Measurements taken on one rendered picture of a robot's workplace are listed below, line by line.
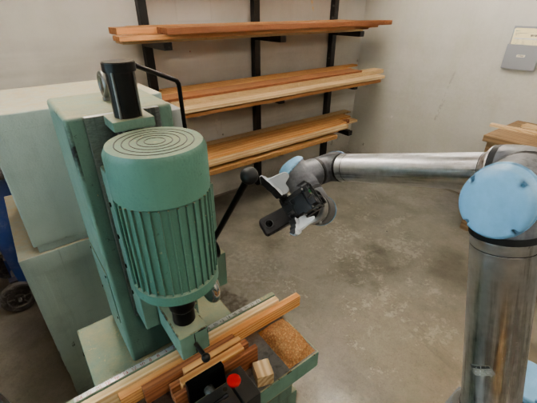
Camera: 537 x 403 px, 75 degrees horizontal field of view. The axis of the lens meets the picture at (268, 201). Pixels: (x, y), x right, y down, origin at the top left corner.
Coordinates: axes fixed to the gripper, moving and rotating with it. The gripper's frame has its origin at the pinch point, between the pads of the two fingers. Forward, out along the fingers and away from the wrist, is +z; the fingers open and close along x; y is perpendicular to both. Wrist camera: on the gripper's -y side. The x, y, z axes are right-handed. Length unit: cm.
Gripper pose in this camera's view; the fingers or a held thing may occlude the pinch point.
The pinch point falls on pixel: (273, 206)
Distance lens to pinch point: 75.2
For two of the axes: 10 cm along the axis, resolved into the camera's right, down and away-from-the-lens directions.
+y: 7.8, -5.5, -2.8
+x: 4.8, 8.3, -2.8
